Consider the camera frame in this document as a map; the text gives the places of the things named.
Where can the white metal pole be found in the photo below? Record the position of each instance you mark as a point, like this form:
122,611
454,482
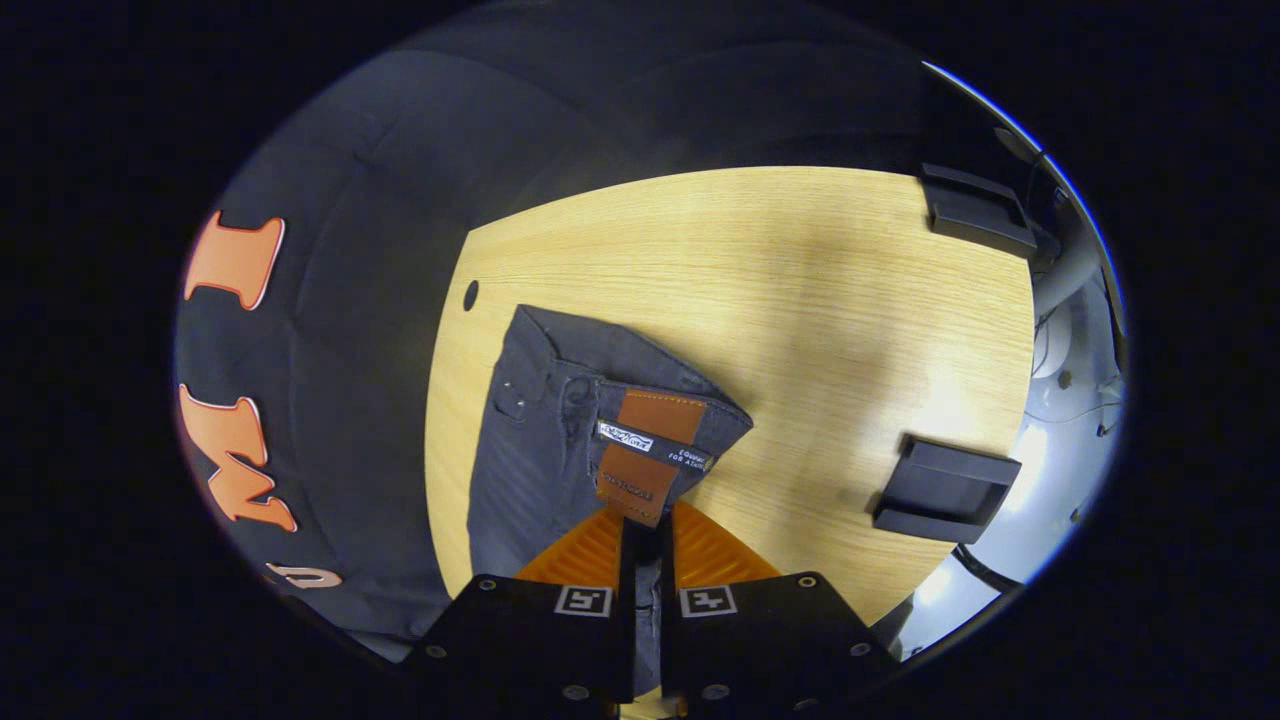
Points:
1065,280

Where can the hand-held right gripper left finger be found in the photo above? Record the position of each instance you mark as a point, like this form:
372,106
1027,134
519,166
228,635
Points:
625,640

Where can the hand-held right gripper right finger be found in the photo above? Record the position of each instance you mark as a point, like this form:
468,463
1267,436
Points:
668,640

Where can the black plastic bracket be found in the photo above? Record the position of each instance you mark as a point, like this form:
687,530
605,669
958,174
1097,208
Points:
940,495
975,215

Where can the dark jeans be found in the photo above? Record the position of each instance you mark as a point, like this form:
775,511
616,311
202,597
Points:
540,450

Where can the black backdrop cloth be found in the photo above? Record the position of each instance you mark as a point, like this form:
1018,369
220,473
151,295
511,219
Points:
350,300

